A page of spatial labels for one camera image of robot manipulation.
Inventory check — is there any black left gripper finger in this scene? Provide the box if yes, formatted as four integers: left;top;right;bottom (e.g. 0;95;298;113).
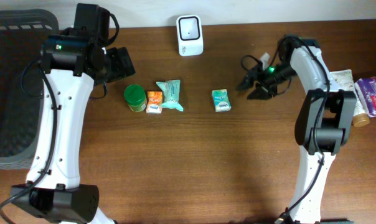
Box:
118;47;136;77
105;48;126;83

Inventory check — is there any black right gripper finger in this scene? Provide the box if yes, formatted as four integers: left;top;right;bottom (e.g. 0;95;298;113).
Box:
247;86;276;100
235;73;256;91

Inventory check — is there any green lidded jar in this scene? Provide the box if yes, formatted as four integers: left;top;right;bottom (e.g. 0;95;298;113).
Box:
124;85;147;112

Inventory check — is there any small teal tissue pack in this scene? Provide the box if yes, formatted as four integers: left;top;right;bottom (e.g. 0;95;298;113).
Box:
212;89;232;112

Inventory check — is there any orange tissue pack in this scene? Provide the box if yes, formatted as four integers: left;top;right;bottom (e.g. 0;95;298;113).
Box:
146;91;163;114

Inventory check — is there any teal wet wipes pack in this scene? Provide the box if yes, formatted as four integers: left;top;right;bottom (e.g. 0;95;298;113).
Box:
156;80;184;112

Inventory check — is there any white Pantene tube gold cap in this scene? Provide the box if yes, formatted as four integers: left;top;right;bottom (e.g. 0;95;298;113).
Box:
330;69;370;127

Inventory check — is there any purple red Carefree pad pack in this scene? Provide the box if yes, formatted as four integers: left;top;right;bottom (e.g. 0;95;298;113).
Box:
354;77;376;117

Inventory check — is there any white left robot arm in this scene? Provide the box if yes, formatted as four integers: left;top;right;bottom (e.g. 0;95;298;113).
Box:
9;3;135;223

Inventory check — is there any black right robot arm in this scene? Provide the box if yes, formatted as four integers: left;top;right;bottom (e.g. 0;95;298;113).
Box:
236;34;356;223

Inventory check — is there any grey plastic basket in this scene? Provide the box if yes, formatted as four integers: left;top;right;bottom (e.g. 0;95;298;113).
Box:
0;9;59;170

